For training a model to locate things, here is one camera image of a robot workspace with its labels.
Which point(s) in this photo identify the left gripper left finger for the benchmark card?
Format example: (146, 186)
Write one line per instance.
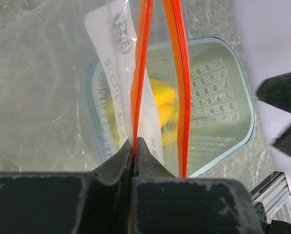
(95, 202)

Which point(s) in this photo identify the aluminium frame rail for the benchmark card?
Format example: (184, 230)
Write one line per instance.
(272, 198)

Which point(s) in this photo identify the yellow banana bunch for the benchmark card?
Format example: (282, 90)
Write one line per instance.
(167, 106)

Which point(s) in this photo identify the light blue plastic basket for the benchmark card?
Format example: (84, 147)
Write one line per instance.
(222, 115)

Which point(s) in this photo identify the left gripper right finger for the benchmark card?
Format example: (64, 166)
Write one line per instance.
(164, 204)

